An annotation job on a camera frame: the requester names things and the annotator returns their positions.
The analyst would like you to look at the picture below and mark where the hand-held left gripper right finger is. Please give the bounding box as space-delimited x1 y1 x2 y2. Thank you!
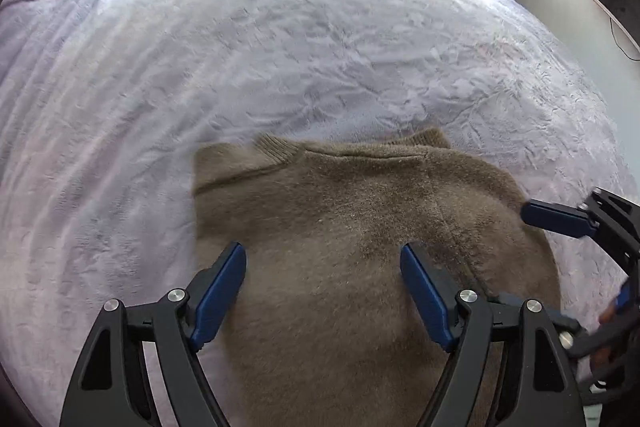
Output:
400 242 587 427

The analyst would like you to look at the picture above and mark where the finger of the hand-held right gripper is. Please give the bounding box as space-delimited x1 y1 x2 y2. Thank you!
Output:
547 309 609 359
521 188 640 269

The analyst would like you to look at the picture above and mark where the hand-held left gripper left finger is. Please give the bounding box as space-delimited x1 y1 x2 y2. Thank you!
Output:
59 241 248 427

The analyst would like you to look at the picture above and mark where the brown knitted sweater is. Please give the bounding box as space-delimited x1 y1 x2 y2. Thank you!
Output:
192 128 563 427

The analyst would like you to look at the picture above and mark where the lavender embossed bed blanket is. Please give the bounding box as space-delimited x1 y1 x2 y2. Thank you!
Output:
0 0 640 427

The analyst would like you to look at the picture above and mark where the black television cable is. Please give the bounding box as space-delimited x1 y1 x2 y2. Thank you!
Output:
609 18 640 60

